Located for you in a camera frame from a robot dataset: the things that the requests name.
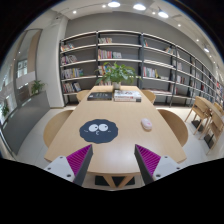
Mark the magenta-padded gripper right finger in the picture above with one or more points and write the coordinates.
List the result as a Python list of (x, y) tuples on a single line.
[(152, 166)]

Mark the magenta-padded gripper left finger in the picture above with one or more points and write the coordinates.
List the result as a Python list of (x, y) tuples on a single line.
[(73, 167)]

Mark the dark cartoon face mouse pad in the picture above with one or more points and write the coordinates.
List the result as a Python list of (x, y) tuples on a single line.
[(99, 131)]

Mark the pink computer mouse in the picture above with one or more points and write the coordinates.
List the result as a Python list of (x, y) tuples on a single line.
[(147, 125)]

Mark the wooden chair front left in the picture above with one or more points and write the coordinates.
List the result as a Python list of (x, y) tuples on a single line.
[(54, 125)]

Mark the wooden chair front right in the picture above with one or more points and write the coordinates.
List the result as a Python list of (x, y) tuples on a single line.
[(176, 124)]

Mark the long wooden table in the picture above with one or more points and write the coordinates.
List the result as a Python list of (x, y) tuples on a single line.
[(116, 158)]

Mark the wooden chair back right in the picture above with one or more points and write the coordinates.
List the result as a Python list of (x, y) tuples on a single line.
[(150, 95)]

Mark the wooden chair back left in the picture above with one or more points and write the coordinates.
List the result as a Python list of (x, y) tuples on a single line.
[(81, 94)]

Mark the stack of magazines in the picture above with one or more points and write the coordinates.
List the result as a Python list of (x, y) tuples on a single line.
[(126, 95)]

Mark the black book on table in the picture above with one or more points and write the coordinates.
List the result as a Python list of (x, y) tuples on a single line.
[(99, 96)]

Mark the wooden chair at side table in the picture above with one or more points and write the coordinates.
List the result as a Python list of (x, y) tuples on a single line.
[(201, 109)]

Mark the small plant by window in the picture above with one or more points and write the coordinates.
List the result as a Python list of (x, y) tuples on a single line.
[(36, 87)]

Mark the large grey bookshelf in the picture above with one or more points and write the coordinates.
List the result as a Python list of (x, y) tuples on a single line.
[(172, 73)]

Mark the potted green plant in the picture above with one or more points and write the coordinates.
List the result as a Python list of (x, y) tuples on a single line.
[(116, 74)]

